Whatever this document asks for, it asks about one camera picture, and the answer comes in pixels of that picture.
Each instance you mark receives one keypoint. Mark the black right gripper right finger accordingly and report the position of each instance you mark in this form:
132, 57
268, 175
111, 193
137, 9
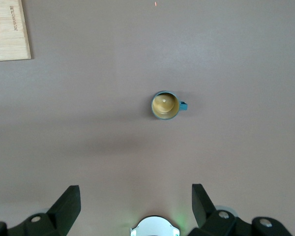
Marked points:
218, 223

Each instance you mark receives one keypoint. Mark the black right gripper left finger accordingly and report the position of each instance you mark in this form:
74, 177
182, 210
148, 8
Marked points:
51, 221

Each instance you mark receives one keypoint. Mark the dark teal ribbed cup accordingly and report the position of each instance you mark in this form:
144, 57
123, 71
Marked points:
164, 105

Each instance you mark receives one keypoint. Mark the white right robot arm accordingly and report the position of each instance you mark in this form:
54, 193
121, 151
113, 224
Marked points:
155, 226

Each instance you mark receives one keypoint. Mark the brown table mat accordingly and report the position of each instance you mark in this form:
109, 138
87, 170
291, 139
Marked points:
113, 73

